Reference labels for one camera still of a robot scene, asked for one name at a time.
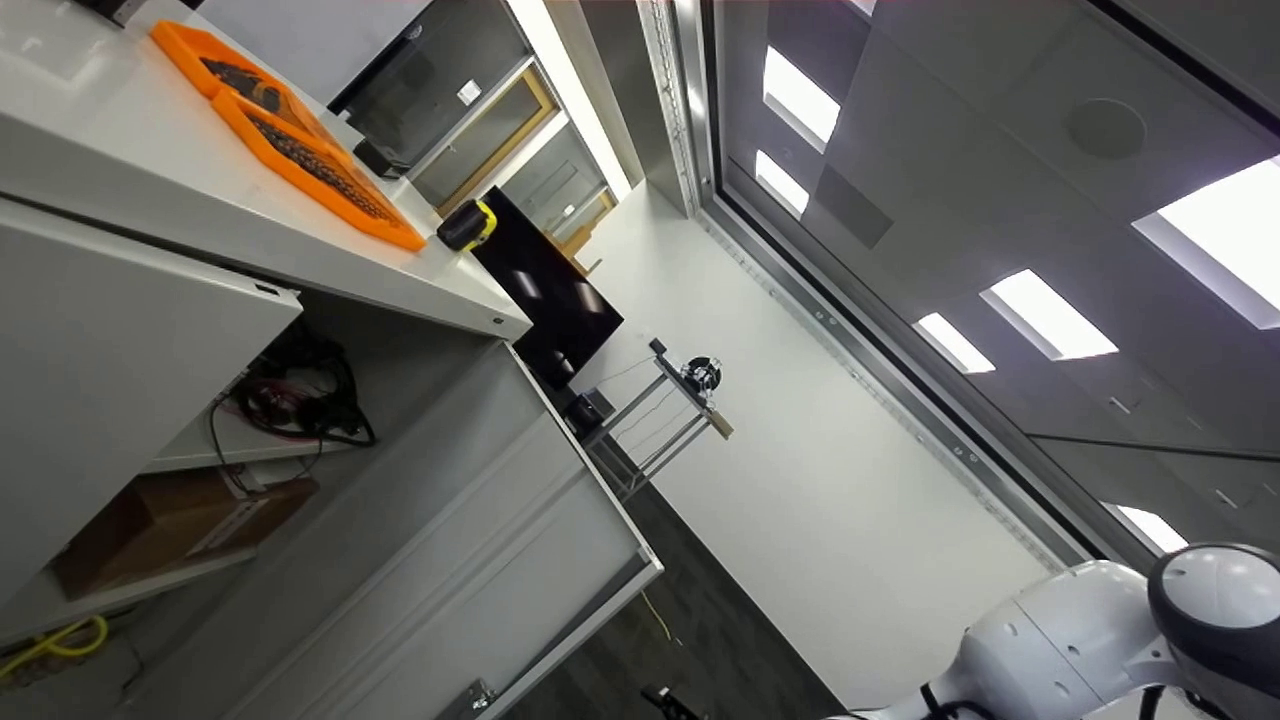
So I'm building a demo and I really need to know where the grey cabinet door with handle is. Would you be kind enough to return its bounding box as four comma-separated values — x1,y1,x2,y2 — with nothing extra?
115,336,669,720

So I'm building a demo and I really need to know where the silver lever door handle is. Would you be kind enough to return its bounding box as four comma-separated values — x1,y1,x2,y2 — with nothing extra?
445,677,505,720

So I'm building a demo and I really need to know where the white cabinet countertop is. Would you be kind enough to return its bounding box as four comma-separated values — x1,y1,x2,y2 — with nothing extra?
0,0,535,345

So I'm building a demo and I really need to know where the black box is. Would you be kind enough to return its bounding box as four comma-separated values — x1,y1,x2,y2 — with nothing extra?
564,388,616,434

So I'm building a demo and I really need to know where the black monitor screen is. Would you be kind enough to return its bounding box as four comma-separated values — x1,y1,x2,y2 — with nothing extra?
473,182,626,397

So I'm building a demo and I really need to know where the black and yellow device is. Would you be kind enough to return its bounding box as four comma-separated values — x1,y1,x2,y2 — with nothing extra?
437,196,498,256

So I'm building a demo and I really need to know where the rectangular ceiling light panel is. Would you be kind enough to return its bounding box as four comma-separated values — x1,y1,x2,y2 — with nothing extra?
761,43,849,152
1131,152,1280,336
910,306,1001,381
979,267,1119,366
1098,501,1190,559
749,147,817,218

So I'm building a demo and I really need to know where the wooden framed glass panel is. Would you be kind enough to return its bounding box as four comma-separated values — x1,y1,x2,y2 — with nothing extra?
413,59,569,218

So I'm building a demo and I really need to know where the orange hexagonal tray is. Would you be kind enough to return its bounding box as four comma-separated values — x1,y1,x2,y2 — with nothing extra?
206,83,433,256
146,14,325,134

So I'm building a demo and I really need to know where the small black device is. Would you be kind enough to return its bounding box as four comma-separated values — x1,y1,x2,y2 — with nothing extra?
351,134,403,178

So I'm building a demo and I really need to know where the brown cardboard box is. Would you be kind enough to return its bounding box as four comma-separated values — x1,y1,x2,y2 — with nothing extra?
42,462,325,603

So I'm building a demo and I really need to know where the round dark ceiling speaker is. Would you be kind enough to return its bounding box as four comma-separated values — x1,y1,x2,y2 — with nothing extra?
1058,97,1148,163

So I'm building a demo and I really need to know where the black camera on stand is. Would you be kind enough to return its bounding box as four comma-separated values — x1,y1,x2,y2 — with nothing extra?
674,351,725,399

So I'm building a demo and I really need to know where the metal frame stand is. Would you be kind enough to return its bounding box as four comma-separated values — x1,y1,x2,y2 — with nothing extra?
564,336,734,503

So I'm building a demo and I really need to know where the thin yellow floor cable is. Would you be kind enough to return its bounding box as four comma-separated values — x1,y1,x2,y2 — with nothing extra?
637,582,674,649

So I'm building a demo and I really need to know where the black cable bundle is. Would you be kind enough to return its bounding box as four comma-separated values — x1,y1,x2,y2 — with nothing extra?
205,324,380,462

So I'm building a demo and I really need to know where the thick yellow cable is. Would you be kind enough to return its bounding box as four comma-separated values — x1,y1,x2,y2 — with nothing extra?
0,606,113,688

